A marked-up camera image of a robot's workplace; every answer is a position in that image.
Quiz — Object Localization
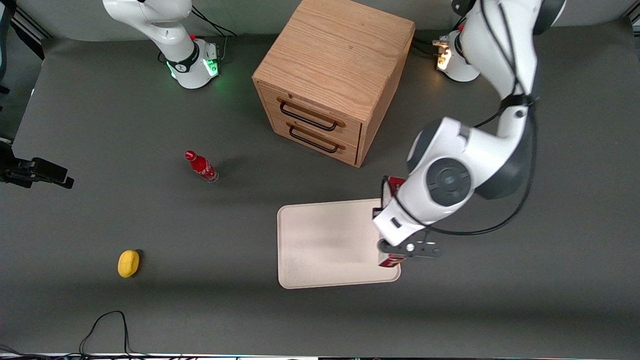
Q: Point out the black aluminium frame rail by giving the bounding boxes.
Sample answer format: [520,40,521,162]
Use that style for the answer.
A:
[0,0,52,62]

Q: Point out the black right arm base cables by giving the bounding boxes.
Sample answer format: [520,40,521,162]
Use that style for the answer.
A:
[191,5,239,64]

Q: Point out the wooden two-drawer cabinet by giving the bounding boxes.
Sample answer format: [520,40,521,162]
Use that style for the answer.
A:
[252,0,417,168]

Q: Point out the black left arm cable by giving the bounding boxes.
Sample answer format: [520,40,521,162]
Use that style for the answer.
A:
[381,0,540,237]

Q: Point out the yellow lemon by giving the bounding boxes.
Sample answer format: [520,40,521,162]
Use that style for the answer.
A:
[117,249,141,279]

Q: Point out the black looped cable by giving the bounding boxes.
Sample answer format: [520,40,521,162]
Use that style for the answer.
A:
[79,310,147,359]

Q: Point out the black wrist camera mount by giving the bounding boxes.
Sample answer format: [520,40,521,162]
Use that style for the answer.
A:
[378,239,444,260]

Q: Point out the red cola bottle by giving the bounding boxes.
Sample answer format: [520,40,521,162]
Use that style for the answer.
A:
[184,150,220,184]

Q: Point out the black left arm base cables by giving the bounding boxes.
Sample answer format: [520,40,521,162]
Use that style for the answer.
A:
[412,36,451,58]

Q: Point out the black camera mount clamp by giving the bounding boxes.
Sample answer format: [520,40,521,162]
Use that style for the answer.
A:
[0,142,75,190]

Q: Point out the beige plastic tray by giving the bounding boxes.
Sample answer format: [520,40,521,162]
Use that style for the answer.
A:
[276,198,402,290]

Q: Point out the black arm base cables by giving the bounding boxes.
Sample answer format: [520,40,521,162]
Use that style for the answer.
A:
[412,36,451,58]
[191,5,239,64]

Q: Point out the black drawer handle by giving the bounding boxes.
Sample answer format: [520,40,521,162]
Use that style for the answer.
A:
[279,100,340,133]
[288,125,341,154]

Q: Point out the red cookie box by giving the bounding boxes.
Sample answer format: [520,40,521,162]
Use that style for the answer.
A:
[377,176,408,269]

